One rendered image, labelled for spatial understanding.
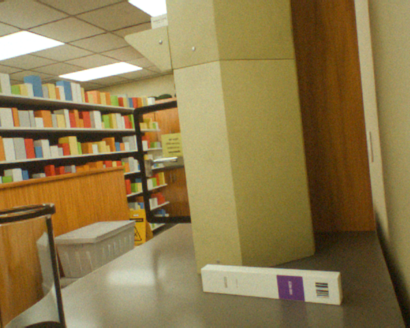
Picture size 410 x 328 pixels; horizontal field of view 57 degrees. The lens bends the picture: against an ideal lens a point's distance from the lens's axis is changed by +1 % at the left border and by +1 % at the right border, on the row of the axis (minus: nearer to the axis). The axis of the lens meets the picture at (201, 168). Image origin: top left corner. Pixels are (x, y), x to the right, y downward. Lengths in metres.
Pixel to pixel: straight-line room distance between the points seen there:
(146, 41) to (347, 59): 0.57
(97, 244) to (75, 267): 0.28
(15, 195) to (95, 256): 0.74
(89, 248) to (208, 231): 2.26
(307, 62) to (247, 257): 0.60
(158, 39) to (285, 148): 0.38
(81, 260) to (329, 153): 2.37
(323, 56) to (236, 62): 0.38
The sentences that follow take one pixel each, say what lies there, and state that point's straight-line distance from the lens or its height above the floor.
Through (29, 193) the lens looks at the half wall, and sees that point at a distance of 3.20.
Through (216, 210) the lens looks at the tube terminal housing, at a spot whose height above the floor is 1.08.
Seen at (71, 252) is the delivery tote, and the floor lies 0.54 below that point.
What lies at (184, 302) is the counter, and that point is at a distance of 0.76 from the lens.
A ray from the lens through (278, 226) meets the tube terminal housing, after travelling 0.90.
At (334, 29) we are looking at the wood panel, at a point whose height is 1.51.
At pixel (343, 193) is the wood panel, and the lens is 1.17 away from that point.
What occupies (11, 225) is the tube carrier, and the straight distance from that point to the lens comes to 0.61.
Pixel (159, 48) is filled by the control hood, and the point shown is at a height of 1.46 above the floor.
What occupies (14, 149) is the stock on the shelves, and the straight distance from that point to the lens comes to 3.84.
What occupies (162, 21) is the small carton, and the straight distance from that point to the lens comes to 1.01.
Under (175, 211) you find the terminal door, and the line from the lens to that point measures 1.26.
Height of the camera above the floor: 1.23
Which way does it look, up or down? 3 degrees down
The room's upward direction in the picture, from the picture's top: 7 degrees counter-clockwise
